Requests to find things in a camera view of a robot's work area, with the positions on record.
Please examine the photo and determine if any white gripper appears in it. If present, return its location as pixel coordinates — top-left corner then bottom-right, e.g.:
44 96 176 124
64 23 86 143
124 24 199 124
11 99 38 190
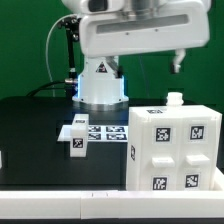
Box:
79 3 211 78

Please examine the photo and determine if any white cabinet body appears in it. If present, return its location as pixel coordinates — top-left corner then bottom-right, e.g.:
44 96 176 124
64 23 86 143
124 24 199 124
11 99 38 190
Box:
126 105 222 191

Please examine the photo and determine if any short white door panel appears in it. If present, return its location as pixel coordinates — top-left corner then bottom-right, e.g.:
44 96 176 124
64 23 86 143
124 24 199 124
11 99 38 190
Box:
178 116 219 190

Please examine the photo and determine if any white cabinet top block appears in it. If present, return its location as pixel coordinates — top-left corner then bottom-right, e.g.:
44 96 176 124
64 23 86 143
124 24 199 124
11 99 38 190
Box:
70 114 89 157

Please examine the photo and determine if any long white door panel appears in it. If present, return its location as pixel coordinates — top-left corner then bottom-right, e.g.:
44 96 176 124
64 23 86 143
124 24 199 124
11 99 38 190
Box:
140 118 181 191

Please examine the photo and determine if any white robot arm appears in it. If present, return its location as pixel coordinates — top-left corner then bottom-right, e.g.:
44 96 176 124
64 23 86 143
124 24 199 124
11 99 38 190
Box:
61 0 211 110

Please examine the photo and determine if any white threaded knob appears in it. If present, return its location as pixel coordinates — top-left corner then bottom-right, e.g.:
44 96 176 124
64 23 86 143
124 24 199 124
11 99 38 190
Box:
166 92 184 111

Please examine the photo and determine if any white marker base sheet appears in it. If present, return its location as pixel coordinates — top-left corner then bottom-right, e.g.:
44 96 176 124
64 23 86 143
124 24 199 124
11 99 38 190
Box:
58 125 128 142

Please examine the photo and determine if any white right fence bar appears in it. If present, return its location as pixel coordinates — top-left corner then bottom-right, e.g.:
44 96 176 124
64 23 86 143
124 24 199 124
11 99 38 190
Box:
214 168 224 191

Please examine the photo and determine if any white fence bar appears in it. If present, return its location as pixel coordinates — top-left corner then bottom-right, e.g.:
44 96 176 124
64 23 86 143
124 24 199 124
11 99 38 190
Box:
214 168 224 191
0 191 224 219

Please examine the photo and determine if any white front fence bar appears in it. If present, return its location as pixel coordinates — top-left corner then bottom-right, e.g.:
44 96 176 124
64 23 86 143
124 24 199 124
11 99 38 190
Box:
0 191 224 219

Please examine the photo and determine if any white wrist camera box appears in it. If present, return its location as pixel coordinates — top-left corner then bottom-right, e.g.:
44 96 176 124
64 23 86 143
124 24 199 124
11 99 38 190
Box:
80 0 125 14

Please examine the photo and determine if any grey camera cable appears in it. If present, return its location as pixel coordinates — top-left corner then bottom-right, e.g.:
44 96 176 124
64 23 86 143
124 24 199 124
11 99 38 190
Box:
45 13 78 84

